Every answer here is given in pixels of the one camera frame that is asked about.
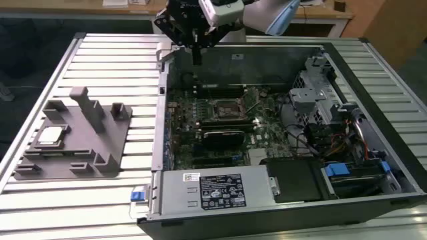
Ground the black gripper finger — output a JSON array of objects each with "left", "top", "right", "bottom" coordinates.
[
  {"left": 152, "top": 8, "right": 199, "bottom": 66},
  {"left": 196, "top": 23, "right": 229, "bottom": 66}
]

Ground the silver CPU chip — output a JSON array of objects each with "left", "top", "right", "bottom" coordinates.
[{"left": 36, "top": 126, "right": 67, "bottom": 146}]

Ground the CPU socket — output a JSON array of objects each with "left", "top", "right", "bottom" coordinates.
[{"left": 209, "top": 98, "right": 249, "bottom": 120}]

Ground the grey case latch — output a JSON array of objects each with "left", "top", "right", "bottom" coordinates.
[{"left": 155, "top": 41, "right": 177, "bottom": 63}]

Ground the black RAM slot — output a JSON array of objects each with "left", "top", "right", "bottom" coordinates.
[
  {"left": 196, "top": 89, "right": 244, "bottom": 95},
  {"left": 199, "top": 124, "right": 256, "bottom": 130},
  {"left": 199, "top": 119, "right": 257, "bottom": 124},
  {"left": 196, "top": 83, "right": 247, "bottom": 89},
  {"left": 196, "top": 86, "right": 244, "bottom": 92},
  {"left": 200, "top": 127, "right": 255, "bottom": 133},
  {"left": 199, "top": 122, "right": 257, "bottom": 127}
]

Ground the wooden desk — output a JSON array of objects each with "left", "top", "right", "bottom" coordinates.
[{"left": 0, "top": 0, "right": 355, "bottom": 35}]

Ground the silver metal drive cage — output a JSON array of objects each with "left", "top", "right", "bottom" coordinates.
[{"left": 287, "top": 55, "right": 349, "bottom": 127}]

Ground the green motherboard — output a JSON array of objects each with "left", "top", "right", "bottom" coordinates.
[{"left": 165, "top": 83, "right": 323, "bottom": 171}]

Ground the black graphics card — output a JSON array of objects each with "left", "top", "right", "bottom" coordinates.
[{"left": 200, "top": 129, "right": 248, "bottom": 152}]

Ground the silver chipset heatsink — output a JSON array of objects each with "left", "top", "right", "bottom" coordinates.
[{"left": 248, "top": 148, "right": 271, "bottom": 166}]

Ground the black expansion slot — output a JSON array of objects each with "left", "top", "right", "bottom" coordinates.
[{"left": 192, "top": 156, "right": 251, "bottom": 168}]

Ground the grey parts rack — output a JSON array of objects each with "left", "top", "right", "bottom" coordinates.
[{"left": 12, "top": 86, "right": 135, "bottom": 181}]

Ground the wooden cabinet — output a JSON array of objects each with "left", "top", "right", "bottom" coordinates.
[{"left": 340, "top": 0, "right": 427, "bottom": 72}]

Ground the grey stand foot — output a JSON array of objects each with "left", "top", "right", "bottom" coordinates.
[{"left": 0, "top": 82, "right": 16, "bottom": 103}]

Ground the silver power supply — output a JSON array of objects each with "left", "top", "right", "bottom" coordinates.
[{"left": 151, "top": 166, "right": 280, "bottom": 216}]

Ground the black plastic shroud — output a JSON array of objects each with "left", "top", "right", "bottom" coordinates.
[{"left": 259, "top": 156, "right": 339, "bottom": 204}]

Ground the hard disk in blue carrier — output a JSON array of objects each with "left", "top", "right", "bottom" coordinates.
[{"left": 320, "top": 160, "right": 392, "bottom": 199}]

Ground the blue release latch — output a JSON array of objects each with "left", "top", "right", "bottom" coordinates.
[{"left": 129, "top": 190, "right": 148, "bottom": 202}]

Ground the black PC case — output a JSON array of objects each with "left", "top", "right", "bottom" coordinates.
[{"left": 136, "top": 41, "right": 427, "bottom": 240}]

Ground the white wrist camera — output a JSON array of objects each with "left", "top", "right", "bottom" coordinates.
[{"left": 199, "top": 0, "right": 247, "bottom": 28}]

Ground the black case cable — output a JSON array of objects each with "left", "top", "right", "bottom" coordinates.
[{"left": 284, "top": 123, "right": 321, "bottom": 158}]

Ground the yellow wire bundle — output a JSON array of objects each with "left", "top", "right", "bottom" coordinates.
[{"left": 325, "top": 146, "right": 347, "bottom": 157}]

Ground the red data cable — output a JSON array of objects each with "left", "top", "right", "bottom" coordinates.
[{"left": 363, "top": 138, "right": 372, "bottom": 161}]

